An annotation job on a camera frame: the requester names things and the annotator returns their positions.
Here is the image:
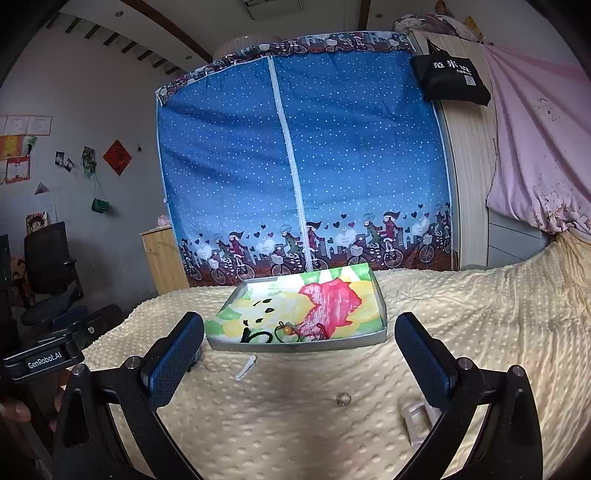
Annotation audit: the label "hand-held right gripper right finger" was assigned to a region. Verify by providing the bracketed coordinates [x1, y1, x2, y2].
[394, 312, 543, 480]

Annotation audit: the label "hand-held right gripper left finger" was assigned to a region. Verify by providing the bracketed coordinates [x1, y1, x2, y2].
[52, 312, 206, 480]

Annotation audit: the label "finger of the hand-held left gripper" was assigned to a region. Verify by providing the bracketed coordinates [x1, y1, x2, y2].
[85, 304, 125, 343]
[50, 305, 89, 330]

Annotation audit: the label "black hair tie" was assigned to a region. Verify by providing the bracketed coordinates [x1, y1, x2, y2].
[242, 326, 278, 345]

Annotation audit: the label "red string bracelet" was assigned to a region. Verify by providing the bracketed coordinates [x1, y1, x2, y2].
[300, 322, 341, 343]

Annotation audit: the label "colourful printed tray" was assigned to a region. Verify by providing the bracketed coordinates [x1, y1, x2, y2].
[204, 265, 387, 356]

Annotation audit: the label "brown hair tie orange bead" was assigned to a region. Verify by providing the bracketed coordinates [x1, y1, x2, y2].
[274, 321, 304, 343]

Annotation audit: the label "person's left hand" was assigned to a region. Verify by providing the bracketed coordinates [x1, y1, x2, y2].
[0, 390, 66, 433]

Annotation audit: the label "cartoon figures poster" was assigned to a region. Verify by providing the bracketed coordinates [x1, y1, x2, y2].
[8, 256, 29, 308]

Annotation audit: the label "black office chair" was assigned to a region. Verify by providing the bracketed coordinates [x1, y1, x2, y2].
[20, 221, 86, 326]

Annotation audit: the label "white hair clip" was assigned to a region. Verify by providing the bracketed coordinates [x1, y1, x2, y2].
[234, 355, 257, 382]

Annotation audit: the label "grey claw hair clip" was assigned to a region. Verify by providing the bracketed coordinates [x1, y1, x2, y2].
[400, 400, 444, 448]

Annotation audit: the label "small wooden cabinet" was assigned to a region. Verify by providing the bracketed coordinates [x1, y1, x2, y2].
[140, 224, 190, 296]

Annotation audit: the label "small green bag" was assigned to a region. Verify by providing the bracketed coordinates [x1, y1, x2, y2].
[91, 177, 111, 214]

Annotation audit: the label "cream dotted blanket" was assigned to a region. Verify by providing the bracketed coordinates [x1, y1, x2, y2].
[60, 231, 591, 480]

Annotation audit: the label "light wooden wardrobe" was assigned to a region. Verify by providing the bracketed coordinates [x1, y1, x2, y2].
[410, 30, 551, 271]

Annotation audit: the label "blue dotted fabric wardrobe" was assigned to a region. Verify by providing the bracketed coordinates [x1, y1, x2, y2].
[154, 30, 456, 289]

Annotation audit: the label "white framed certificates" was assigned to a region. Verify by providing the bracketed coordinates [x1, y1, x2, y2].
[0, 114, 53, 137]

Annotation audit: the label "pink floral sheet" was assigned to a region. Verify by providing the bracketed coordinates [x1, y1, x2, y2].
[482, 28, 591, 237]

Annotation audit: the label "black tote bag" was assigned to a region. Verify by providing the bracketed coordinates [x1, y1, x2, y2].
[409, 39, 492, 108]

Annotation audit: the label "bedding pile on wardrobe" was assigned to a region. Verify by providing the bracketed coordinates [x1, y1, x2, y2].
[392, 0, 485, 43]

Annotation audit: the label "green wall photos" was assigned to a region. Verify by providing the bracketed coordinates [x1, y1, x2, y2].
[80, 146, 98, 180]

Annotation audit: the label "red bordered wall certificate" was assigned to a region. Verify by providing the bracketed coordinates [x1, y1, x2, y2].
[0, 156, 33, 185]

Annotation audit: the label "red diamond wall decoration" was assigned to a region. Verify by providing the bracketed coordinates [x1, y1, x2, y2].
[102, 139, 133, 177]

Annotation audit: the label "orange yellow wall certificate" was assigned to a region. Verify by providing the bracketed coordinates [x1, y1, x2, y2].
[0, 134, 38, 160]

